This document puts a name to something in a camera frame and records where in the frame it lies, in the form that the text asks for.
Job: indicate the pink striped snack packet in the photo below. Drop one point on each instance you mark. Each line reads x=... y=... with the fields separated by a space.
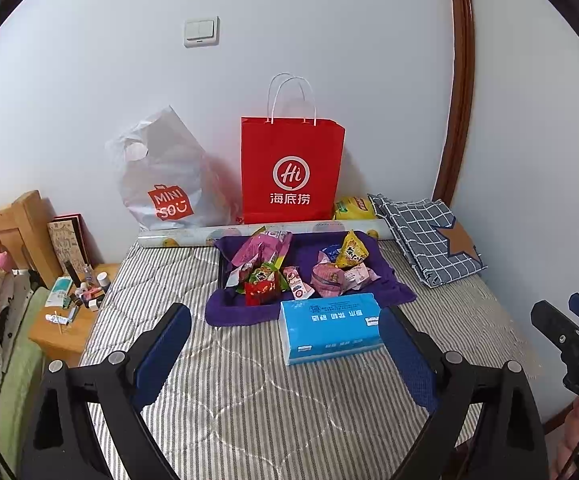
x=327 y=280

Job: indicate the wooden bed headboard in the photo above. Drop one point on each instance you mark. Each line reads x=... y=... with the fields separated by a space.
x=19 y=220

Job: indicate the large pink snack packet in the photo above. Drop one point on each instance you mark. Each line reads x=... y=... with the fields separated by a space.
x=257 y=250

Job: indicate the yellow snack packet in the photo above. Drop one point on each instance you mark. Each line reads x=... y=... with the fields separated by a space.
x=352 y=252

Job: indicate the cluster of small toiletries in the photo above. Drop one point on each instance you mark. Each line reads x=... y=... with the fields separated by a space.
x=86 y=297

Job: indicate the teal tube box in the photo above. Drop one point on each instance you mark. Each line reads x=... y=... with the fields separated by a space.
x=59 y=292

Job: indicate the white plastic shopping bag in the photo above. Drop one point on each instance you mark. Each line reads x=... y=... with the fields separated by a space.
x=169 y=170

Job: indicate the small white bottle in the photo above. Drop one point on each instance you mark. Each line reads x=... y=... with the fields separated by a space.
x=103 y=280

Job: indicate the brown wooden door frame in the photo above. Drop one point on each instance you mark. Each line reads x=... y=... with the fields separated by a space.
x=462 y=85

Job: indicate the brown baseboard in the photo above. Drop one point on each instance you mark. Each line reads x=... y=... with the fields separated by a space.
x=554 y=422

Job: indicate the red paper bag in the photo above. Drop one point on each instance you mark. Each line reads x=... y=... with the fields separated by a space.
x=289 y=150

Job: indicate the wooden nightstand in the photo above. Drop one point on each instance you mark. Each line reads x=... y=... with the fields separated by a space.
x=59 y=342

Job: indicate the blue checked folded cloth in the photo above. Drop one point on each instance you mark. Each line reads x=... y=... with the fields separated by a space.
x=419 y=245

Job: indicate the silver snack packet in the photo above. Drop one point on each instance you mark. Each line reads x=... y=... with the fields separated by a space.
x=298 y=284

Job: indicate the person's right hand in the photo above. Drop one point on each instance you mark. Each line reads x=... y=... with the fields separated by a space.
x=577 y=430

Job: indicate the brown framed card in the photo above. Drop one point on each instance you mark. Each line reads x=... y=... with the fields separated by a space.
x=66 y=245

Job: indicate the red snack packet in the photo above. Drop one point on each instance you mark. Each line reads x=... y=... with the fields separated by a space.
x=262 y=290

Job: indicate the green blanket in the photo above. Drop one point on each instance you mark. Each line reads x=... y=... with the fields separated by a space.
x=19 y=385

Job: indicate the white light switch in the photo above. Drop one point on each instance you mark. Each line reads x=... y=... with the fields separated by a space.
x=202 y=31

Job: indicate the patterned wrapping paper roll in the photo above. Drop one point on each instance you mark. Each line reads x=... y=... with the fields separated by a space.
x=184 y=237

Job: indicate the yellow snack bag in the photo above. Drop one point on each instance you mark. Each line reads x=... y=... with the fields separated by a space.
x=354 y=208

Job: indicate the small blue candy packet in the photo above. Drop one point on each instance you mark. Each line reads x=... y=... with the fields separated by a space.
x=330 y=251

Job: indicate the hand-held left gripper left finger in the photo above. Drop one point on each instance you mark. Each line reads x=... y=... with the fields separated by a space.
x=162 y=355

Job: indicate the blue tissue pack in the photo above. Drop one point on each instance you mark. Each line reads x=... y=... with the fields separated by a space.
x=329 y=330

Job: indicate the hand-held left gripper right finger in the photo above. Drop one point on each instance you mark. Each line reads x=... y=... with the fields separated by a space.
x=404 y=355

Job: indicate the striped bed mattress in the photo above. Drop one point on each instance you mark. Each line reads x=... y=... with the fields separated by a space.
x=249 y=400

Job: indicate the purple towel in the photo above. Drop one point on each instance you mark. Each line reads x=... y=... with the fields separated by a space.
x=234 y=312

